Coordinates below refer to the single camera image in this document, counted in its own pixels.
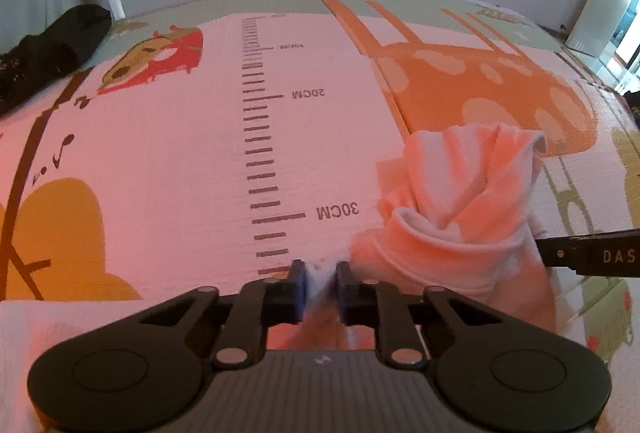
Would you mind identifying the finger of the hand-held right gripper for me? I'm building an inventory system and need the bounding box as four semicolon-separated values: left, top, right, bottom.
535;229;640;278

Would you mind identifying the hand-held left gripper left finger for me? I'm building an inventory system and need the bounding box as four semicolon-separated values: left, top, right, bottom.
141;259;307;369

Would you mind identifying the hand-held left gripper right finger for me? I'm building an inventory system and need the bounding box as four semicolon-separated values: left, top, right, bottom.
336;260;502;369

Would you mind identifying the printed cartoon play mat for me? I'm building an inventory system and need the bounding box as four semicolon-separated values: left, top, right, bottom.
0;0;640;433

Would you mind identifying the folded white garment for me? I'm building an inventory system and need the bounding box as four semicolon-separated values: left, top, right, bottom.
0;299;211;433

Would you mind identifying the black clothing pile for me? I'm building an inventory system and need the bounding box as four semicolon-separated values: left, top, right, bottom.
0;4;112;116

